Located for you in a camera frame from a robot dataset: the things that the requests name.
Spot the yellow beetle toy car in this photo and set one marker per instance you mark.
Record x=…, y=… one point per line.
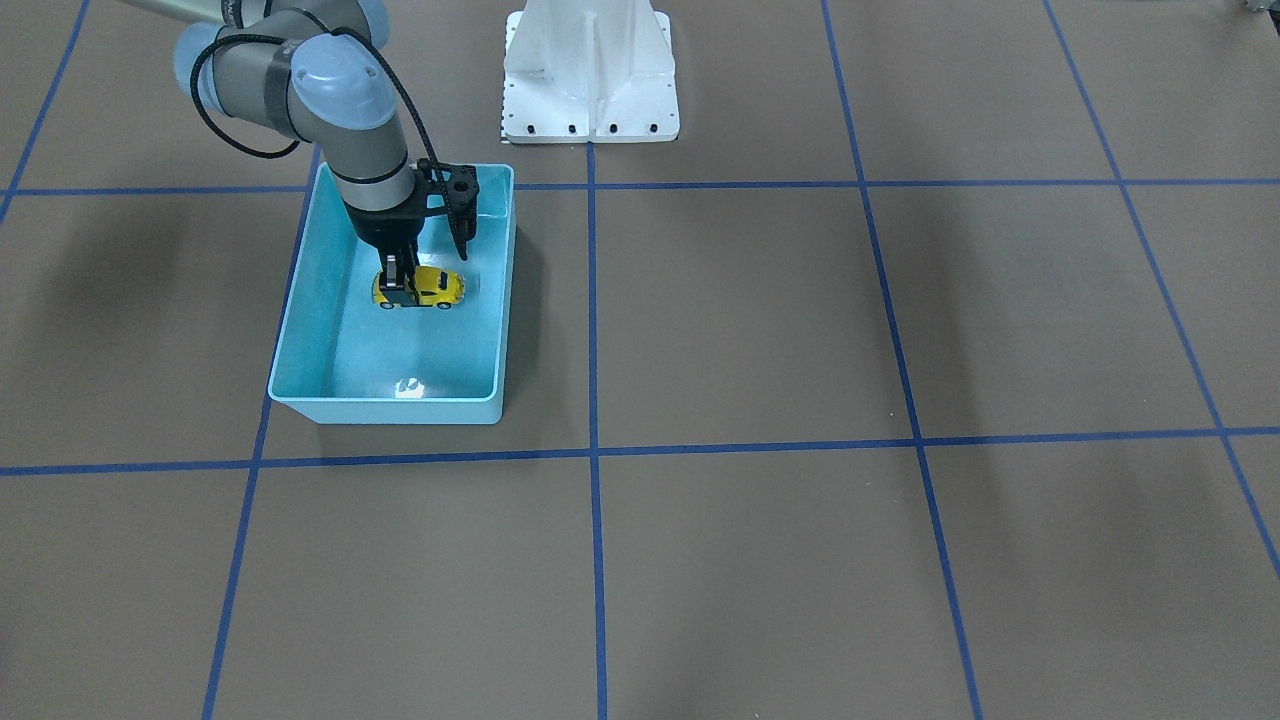
x=438, y=287

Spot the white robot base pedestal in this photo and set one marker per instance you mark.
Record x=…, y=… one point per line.
x=589, y=72

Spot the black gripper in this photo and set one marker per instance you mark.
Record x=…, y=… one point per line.
x=390, y=233

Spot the light blue plastic bin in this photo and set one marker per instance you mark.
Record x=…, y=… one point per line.
x=354, y=350

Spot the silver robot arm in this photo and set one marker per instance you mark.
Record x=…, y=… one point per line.
x=313, y=72

